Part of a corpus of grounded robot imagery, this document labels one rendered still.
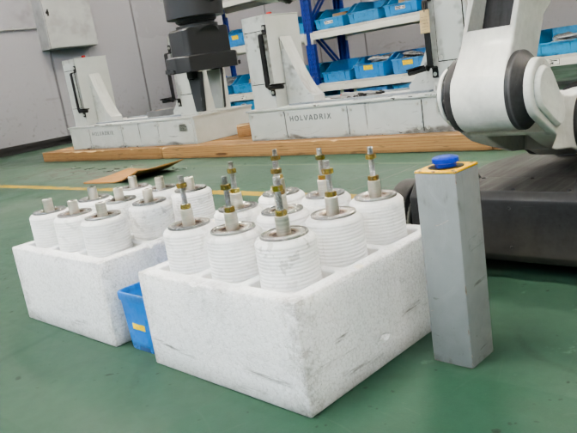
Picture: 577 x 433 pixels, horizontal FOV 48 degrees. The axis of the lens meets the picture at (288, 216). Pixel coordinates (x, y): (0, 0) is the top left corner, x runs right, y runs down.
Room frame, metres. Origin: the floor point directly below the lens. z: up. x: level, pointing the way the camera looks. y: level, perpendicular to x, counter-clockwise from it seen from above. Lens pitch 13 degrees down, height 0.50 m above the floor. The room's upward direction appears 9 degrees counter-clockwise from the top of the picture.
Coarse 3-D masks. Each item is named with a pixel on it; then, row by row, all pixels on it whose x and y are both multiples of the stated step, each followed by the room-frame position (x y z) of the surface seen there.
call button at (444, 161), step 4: (436, 156) 0.97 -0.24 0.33; (440, 156) 0.97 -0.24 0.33; (444, 156) 0.96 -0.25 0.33; (448, 156) 0.96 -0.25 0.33; (452, 156) 0.95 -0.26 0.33; (456, 156) 0.95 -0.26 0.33; (432, 160) 0.97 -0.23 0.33; (436, 160) 0.95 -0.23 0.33; (440, 160) 0.95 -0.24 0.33; (444, 160) 0.95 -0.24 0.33; (448, 160) 0.95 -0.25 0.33; (452, 160) 0.95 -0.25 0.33; (456, 160) 0.95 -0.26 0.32; (436, 164) 0.96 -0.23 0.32; (440, 164) 0.95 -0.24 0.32; (444, 164) 0.95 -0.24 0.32; (448, 164) 0.95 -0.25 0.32; (452, 164) 0.95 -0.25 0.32; (456, 164) 0.96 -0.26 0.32
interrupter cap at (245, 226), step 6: (240, 222) 1.07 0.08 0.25; (246, 222) 1.06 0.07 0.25; (252, 222) 1.05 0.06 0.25; (216, 228) 1.05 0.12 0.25; (222, 228) 1.05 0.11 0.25; (240, 228) 1.04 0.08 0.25; (246, 228) 1.02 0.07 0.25; (252, 228) 1.02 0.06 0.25; (210, 234) 1.03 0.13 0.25; (216, 234) 1.01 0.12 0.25; (222, 234) 1.00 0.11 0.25; (228, 234) 1.00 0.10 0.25; (234, 234) 1.00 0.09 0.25
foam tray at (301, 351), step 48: (144, 288) 1.11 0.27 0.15; (192, 288) 1.01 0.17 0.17; (240, 288) 0.94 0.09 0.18; (336, 288) 0.91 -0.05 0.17; (384, 288) 0.99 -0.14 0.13; (192, 336) 1.03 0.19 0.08; (240, 336) 0.94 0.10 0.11; (288, 336) 0.86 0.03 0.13; (336, 336) 0.90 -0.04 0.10; (384, 336) 0.99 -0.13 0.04; (240, 384) 0.95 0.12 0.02; (288, 384) 0.87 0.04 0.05; (336, 384) 0.89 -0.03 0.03
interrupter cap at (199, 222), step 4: (180, 220) 1.15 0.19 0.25; (196, 220) 1.14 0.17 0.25; (200, 220) 1.14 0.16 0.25; (204, 220) 1.13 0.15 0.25; (208, 220) 1.12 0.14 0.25; (172, 224) 1.13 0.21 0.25; (176, 224) 1.13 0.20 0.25; (180, 224) 1.13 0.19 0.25; (196, 224) 1.10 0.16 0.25; (200, 224) 1.09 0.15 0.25; (204, 224) 1.10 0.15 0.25; (168, 228) 1.11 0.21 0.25; (172, 228) 1.10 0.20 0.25; (176, 228) 1.10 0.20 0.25; (180, 228) 1.10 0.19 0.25; (184, 228) 1.09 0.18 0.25; (188, 228) 1.08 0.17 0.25; (192, 228) 1.09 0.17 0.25; (196, 228) 1.09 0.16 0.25
